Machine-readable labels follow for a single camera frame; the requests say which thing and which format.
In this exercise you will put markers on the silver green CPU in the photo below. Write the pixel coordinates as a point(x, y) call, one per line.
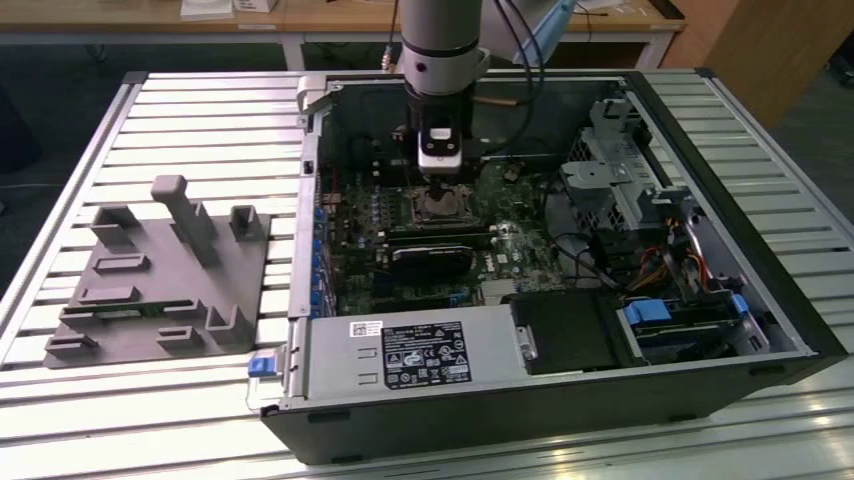
point(445, 210)

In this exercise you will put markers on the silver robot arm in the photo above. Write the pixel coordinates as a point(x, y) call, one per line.
point(440, 30)

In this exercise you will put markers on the CPU socket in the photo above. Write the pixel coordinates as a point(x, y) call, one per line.
point(416, 220)

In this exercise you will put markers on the black RAM slot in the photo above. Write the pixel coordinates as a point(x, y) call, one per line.
point(436, 241)
point(440, 231)

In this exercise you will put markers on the black drive bay cover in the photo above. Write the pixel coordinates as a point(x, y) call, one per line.
point(567, 330)

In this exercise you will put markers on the pale blue teach pendant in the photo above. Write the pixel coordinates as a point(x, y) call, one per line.
point(547, 35)

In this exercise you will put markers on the wooden desk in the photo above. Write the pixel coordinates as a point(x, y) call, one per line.
point(333, 25)

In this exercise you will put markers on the grey metal drive cage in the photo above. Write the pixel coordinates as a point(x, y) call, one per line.
point(600, 172)

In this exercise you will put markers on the black graphics card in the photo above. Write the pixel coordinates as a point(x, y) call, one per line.
point(429, 262)

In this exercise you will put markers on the green motherboard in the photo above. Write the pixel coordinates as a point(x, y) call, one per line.
point(527, 260)

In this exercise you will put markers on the white box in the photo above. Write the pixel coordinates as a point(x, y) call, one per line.
point(256, 5)
point(207, 10)

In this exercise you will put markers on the small silver chipset heatsink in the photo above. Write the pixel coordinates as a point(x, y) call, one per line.
point(499, 290)

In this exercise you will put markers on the grey power supply unit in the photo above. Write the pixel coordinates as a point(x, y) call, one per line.
point(333, 350)

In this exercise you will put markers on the hard disk in blue carrier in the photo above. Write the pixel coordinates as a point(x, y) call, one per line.
point(646, 311)

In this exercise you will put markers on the wooden cabinet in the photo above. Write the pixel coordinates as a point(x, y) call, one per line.
point(767, 50)

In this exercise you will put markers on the grey parts rack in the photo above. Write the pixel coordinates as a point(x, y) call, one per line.
point(167, 270)

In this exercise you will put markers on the blue power supply latch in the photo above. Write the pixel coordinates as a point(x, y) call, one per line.
point(261, 365)

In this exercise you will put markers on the blue plastic bay latch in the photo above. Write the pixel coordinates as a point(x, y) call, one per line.
point(739, 306)

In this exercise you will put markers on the green RAM stick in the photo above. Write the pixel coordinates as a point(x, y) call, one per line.
point(143, 310)

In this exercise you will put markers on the black grey PC case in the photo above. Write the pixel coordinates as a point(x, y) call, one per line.
point(467, 430)

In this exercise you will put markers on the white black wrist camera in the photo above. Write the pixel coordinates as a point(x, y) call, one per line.
point(440, 160)

